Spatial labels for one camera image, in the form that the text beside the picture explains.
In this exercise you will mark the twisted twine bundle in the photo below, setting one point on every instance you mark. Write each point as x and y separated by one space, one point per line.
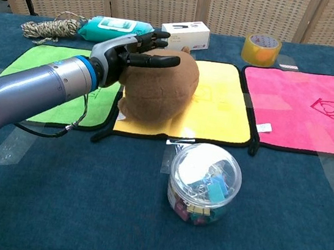
50 28

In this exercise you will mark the white cardboard box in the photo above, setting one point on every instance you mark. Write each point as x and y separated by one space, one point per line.
191 34

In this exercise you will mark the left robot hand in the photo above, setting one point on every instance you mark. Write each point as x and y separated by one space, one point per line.
124 54

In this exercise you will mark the blue tablecloth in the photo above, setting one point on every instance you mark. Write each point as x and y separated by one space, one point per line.
83 200

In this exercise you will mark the clear jar of binder clips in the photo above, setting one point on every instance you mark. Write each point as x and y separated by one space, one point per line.
204 185

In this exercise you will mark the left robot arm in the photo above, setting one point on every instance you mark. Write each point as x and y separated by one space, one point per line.
26 94

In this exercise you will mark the brown plush toy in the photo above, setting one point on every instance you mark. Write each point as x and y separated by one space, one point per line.
159 90

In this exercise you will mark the green microfibre cloth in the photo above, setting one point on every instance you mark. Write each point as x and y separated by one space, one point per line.
64 111

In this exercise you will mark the yellow packing tape roll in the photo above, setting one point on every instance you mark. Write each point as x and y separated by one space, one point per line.
261 52

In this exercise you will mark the yellow microfibre cloth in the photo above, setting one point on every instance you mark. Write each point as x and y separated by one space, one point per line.
217 116

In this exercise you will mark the teal wet wipes pack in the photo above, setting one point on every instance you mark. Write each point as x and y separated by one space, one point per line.
111 30

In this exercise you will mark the pink microfibre cloth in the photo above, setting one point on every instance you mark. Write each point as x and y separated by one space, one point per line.
303 118

